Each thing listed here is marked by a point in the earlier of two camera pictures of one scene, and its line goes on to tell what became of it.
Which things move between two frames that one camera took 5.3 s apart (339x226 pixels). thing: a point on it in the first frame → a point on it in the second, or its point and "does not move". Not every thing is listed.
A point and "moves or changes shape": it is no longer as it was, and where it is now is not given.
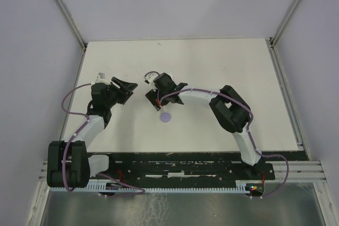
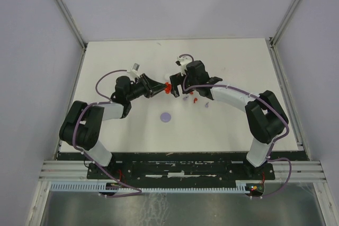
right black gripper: (152, 95) → (176, 79)
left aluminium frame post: (66, 14) does not move
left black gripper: (127, 88) → (152, 87)
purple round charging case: (165, 117) does not move
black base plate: (185, 169) does not move
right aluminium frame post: (271, 42) does not move
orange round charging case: (157, 100) moves or changes shape
